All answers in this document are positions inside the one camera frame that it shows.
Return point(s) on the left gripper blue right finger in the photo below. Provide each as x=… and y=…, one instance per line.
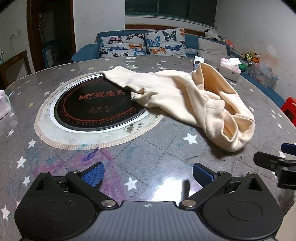
x=212, y=184

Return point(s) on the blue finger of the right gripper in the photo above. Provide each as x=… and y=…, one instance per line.
x=288, y=148
x=268, y=161

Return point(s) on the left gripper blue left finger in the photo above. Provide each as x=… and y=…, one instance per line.
x=86, y=183

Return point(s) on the cream sweatshirt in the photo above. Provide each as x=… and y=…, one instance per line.
x=201, y=98

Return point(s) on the red plastic stool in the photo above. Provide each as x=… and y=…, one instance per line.
x=289, y=109

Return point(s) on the black round induction cooktop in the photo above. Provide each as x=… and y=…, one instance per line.
x=96, y=104

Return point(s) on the clear plastic storage box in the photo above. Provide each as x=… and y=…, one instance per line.
x=263, y=74

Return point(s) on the colourful toy pile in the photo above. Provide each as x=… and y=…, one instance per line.
x=250, y=57

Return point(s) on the white tissue box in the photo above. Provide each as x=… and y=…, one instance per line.
x=229, y=68

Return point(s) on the pink tissue pack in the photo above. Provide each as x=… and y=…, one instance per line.
x=5, y=105

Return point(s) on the white phone on table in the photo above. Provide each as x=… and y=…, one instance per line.
x=197, y=61

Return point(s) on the grey plain cushion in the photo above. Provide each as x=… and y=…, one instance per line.
x=210, y=50

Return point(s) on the blue sectional sofa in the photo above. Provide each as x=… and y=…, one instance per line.
x=91, y=51

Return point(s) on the dark wooden side table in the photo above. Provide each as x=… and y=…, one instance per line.
x=14, y=68

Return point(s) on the right butterfly pillow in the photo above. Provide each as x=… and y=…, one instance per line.
x=170, y=42

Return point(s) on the butterfly pillow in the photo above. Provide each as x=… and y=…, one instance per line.
x=170, y=42
x=122, y=46

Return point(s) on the left butterfly pillow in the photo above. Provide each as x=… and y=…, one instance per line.
x=122, y=46

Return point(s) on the plush toy on sofa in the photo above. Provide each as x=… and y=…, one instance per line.
x=209, y=34

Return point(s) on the dark wooden doorway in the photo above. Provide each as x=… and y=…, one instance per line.
x=51, y=36

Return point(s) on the dark window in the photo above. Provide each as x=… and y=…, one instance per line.
x=198, y=11

